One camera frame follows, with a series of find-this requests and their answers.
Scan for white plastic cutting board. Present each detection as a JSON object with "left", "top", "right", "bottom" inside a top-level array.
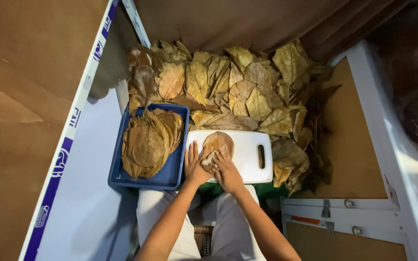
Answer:
[{"left": 185, "top": 130, "right": 273, "bottom": 185}]

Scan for brown dry leaf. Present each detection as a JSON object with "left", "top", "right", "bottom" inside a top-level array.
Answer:
[{"left": 200, "top": 131, "right": 235, "bottom": 173}]

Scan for green cloth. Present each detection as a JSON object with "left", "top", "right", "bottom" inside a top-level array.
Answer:
[{"left": 197, "top": 181, "right": 286, "bottom": 202}]

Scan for white panel with blue print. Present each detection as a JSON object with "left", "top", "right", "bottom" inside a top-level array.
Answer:
[{"left": 18, "top": 0, "right": 151, "bottom": 261}]

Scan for woven wicker seat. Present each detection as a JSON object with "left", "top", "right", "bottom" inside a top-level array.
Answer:
[{"left": 193, "top": 225, "right": 214, "bottom": 257}]

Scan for white framed wooden cabinet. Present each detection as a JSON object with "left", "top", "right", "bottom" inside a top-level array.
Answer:
[{"left": 281, "top": 39, "right": 418, "bottom": 261}]

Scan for person's left hand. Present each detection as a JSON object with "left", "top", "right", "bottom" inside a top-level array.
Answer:
[{"left": 184, "top": 141, "right": 213, "bottom": 187}]

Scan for person's right hand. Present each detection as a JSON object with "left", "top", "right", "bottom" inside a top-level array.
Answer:
[{"left": 211, "top": 151, "right": 245, "bottom": 194}]

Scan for person's white trousers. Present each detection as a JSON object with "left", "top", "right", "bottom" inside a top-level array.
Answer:
[{"left": 136, "top": 185, "right": 268, "bottom": 261}]

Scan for blue plastic tray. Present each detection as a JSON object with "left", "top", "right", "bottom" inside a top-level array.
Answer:
[{"left": 108, "top": 103, "right": 190, "bottom": 191}]

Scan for stack of flattened dry leaves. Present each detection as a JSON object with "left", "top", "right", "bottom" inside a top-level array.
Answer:
[{"left": 121, "top": 108, "right": 184, "bottom": 180}]

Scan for heap of loose dry leaves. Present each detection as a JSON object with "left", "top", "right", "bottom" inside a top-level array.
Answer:
[{"left": 127, "top": 39, "right": 342, "bottom": 196}]

